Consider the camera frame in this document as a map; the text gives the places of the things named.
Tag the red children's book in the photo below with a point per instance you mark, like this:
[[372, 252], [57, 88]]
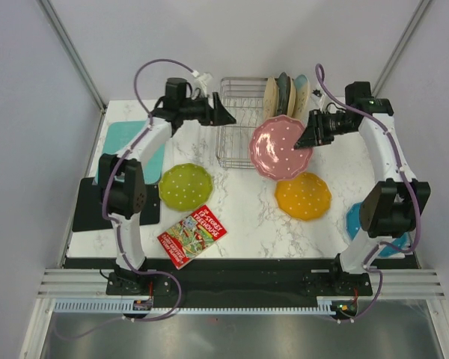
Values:
[[191, 236]]

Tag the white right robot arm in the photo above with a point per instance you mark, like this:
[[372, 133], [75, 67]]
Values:
[[395, 204]]

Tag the green polka dot plate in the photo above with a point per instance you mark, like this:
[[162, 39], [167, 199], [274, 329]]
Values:
[[185, 187]]

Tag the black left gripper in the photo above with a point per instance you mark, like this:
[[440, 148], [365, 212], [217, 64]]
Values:
[[218, 115]]

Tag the pink polka dot plate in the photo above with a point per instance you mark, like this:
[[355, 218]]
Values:
[[272, 151]]

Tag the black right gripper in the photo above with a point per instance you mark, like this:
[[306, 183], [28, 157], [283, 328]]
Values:
[[314, 134]]

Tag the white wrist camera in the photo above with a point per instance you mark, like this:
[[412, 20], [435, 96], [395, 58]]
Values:
[[318, 97], [202, 80]]

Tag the blue polka dot plate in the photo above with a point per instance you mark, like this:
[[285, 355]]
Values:
[[353, 226]]

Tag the teal cutting board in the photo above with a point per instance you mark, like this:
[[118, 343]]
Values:
[[121, 133]]

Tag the white slotted cable duct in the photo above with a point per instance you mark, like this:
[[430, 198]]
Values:
[[131, 306]]

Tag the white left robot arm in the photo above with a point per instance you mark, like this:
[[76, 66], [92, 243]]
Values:
[[120, 175]]

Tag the wire dish rack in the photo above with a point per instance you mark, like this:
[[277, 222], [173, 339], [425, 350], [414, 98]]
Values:
[[243, 99]]

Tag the black mat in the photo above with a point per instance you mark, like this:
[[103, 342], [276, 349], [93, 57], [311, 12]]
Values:
[[88, 211]]

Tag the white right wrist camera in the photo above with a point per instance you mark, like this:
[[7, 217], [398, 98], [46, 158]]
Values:
[[318, 97]]

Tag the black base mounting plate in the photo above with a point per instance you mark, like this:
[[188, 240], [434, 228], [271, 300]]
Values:
[[239, 282]]

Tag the dark teal plate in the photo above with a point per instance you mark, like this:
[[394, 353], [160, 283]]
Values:
[[284, 91]]

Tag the beige illustrated plate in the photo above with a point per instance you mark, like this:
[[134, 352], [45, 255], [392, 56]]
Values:
[[270, 99]]

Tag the cream and blue plate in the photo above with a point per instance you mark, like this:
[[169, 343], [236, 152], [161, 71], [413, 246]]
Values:
[[302, 86]]

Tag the orange polka dot plate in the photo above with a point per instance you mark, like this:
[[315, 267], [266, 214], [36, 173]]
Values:
[[305, 198]]

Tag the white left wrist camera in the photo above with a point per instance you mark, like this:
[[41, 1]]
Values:
[[202, 80]]

